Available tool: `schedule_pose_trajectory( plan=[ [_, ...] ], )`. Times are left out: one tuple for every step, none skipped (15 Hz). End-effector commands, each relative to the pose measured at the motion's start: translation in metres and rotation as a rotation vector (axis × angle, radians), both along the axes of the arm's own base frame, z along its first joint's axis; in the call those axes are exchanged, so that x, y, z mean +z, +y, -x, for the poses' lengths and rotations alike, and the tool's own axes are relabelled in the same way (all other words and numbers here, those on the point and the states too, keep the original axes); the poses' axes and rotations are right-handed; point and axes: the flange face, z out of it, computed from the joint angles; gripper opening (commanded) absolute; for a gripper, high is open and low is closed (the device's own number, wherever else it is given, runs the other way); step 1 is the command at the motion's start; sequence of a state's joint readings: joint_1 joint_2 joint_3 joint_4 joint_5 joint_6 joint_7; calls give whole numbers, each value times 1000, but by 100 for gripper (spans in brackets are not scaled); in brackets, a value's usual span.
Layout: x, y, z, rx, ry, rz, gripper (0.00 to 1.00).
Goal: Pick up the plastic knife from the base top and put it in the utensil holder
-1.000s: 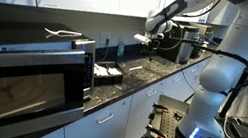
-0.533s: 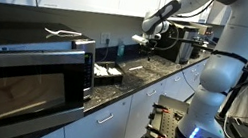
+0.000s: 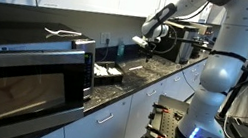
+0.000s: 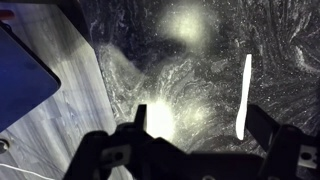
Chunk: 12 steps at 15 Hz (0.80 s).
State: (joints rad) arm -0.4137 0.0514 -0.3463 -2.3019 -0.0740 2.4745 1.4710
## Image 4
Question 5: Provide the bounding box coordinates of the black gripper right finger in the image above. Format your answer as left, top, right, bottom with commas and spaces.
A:
245, 104, 320, 180

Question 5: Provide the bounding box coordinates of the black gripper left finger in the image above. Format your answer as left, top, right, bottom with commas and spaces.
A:
64, 104, 188, 180

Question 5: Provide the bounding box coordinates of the white plastic knife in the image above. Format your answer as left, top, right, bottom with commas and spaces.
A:
235, 53, 253, 141

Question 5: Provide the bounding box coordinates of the black perforated robot table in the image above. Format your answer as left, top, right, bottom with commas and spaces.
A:
0, 19, 63, 133

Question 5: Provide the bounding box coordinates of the thin white cable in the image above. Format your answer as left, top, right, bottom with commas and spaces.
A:
0, 162, 56, 180

